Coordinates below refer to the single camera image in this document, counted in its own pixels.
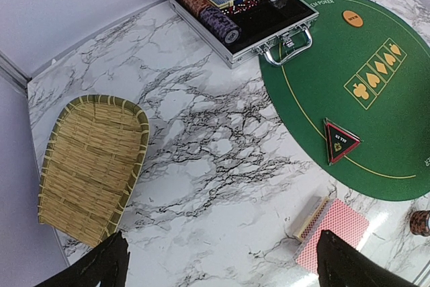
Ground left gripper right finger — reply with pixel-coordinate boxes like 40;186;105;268
316;230;414;287

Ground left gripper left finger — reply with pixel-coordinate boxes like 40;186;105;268
37;231;130;287

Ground black triangular all-in button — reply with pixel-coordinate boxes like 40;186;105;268
323;118;361;165

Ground orange round dealer button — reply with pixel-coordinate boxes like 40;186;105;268
342;10;363;28

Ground red-backed card deck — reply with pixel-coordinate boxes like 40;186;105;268
291;195;370;276

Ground dark 100 chip stack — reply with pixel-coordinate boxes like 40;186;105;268
409;210;430;237

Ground woven bamboo tray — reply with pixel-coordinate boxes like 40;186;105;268
38;95;150;247

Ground round green poker mat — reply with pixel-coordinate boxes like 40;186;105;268
260;0;429;201

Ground brown purple chip row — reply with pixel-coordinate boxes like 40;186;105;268
180;0;241;45

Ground aluminium poker chip case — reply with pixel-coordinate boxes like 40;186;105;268
169;0;318;68

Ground dice in case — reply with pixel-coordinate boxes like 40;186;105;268
221;0;263;16

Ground left aluminium frame post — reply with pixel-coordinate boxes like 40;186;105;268
0;52;32;95

